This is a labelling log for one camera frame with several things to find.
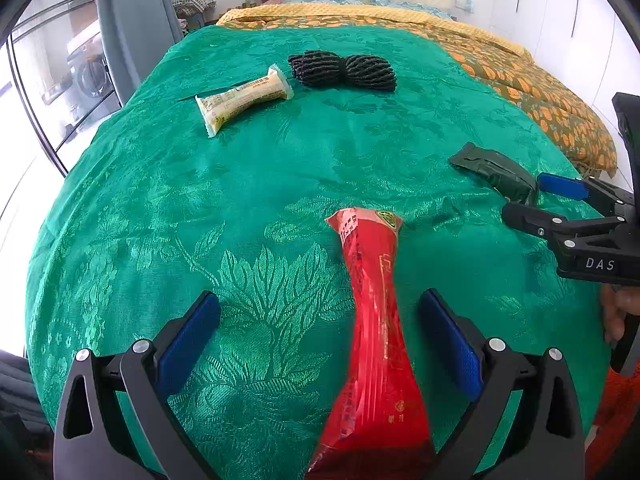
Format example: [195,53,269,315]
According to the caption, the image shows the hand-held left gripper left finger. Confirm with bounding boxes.
[52,290,222,480]

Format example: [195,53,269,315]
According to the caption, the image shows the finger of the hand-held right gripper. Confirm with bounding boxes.
[501,201,621,248]
[537,172,635,218]

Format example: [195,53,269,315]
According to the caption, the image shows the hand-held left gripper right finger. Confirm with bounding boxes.
[419,288,586,480]

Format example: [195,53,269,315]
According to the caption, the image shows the dark green packet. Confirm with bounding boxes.
[448,142,540,206]

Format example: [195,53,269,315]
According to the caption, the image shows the red snack wrapper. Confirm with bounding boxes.
[306,206,436,480]

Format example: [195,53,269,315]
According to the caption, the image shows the person's right forearm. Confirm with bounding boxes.
[584,365,640,480]

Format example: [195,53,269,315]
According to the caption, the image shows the person's right hand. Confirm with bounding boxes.
[600,285,640,343]

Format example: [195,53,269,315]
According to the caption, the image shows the orange floral quilt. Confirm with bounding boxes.
[215,2,618,178]

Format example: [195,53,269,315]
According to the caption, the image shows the dark ribbed cloth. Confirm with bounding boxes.
[0,352,53,480]

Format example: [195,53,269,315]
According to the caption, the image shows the white wardrobe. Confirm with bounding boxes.
[492,0,621,81]

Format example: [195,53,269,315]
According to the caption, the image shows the green patterned cloth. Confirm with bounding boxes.
[25,25,613,480]

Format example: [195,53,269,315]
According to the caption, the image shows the black foam net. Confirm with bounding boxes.
[287,50,398,93]

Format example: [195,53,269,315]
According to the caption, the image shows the cream snack wrapper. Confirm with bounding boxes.
[195,64,295,137]

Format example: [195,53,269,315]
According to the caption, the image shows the glass sliding door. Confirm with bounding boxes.
[7,0,123,173]

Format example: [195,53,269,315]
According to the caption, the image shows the washing machine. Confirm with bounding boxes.
[66,35,117,100]

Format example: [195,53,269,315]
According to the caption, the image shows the grey curtain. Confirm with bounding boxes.
[96,0,183,108]

